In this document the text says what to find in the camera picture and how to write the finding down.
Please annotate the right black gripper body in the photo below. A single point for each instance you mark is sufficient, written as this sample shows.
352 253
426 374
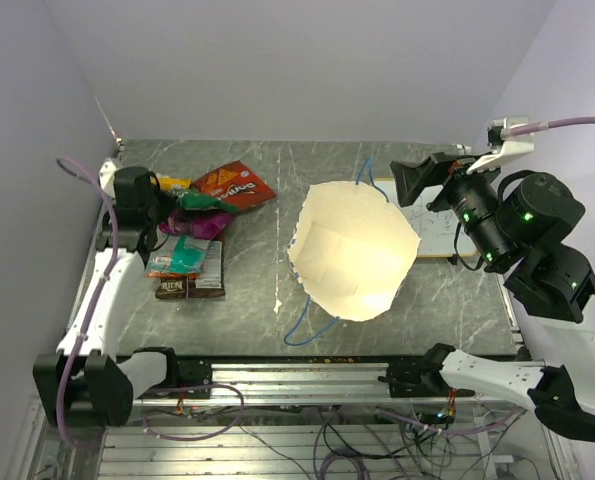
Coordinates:
471 196

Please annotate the yellow snack bar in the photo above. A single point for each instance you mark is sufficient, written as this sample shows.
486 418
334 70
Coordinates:
173 184

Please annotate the checkered paper bag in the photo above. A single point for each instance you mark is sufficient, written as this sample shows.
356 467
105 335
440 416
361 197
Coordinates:
351 249

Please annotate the aluminium rail frame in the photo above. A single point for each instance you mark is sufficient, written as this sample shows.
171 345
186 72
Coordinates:
282 412

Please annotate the teal snack packet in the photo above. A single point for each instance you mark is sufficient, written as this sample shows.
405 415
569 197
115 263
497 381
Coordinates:
183 254

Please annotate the white whiteboard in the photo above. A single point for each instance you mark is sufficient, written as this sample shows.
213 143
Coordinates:
436 230

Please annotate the dark green snack bag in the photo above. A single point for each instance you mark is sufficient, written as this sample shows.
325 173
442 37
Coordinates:
194 200

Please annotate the red snack packet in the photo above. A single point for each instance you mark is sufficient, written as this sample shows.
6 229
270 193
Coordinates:
235 184

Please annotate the orange snack packet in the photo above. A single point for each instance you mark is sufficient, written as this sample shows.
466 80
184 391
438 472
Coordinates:
167 274

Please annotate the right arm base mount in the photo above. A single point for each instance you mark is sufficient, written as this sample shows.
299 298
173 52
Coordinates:
408 380

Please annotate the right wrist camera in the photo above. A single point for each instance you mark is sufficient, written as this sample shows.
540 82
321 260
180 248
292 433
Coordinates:
504 147

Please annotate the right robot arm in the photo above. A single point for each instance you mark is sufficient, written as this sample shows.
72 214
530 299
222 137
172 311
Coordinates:
518 224

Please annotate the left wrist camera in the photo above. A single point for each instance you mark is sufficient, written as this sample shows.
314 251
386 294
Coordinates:
106 176

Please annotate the brown snack bag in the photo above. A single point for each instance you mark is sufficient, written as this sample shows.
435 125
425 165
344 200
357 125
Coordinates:
207 284

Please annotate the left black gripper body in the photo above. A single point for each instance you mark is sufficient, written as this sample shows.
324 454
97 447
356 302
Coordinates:
162 206

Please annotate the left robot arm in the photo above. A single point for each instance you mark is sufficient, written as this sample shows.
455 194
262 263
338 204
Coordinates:
83 384

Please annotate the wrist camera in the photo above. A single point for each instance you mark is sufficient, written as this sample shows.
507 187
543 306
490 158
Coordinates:
106 176
504 147

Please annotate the magenta snack packet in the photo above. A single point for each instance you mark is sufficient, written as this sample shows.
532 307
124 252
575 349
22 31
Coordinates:
200 224

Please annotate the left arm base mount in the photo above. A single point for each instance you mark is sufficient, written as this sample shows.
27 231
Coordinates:
194 374

